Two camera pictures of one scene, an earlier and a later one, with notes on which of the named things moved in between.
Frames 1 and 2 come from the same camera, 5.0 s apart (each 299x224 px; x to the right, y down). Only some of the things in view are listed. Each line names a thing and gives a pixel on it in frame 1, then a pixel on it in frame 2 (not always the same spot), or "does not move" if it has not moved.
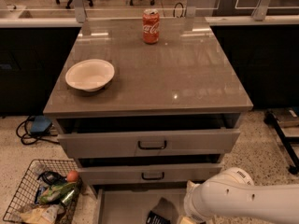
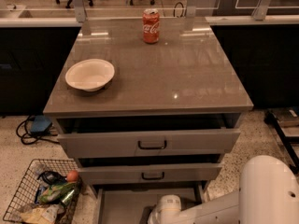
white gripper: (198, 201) to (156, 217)
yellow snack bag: (43, 215) does not move
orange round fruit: (72, 175) does not move
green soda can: (68, 196) does not move
